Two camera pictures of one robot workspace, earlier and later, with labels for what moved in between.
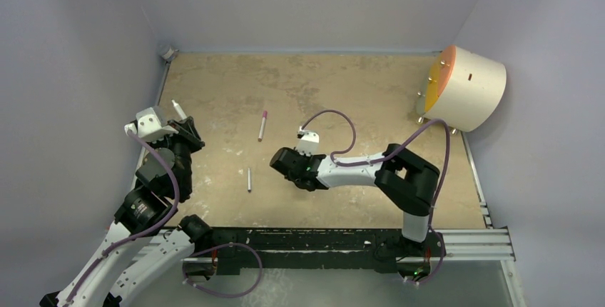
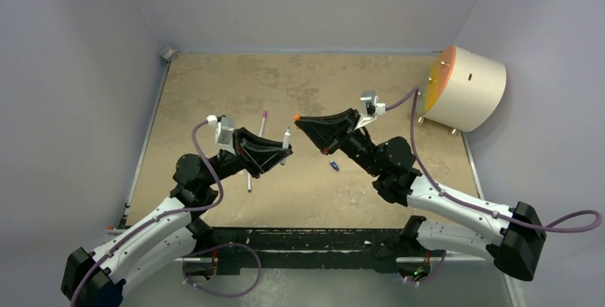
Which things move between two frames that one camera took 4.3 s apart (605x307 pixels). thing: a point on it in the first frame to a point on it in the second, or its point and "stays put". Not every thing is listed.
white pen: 182,115 to 286,143
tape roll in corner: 169,54 stays put
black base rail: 382,249 stays put
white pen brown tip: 261,134 stays put
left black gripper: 187,131 to 245,143
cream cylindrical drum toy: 463,88 stays put
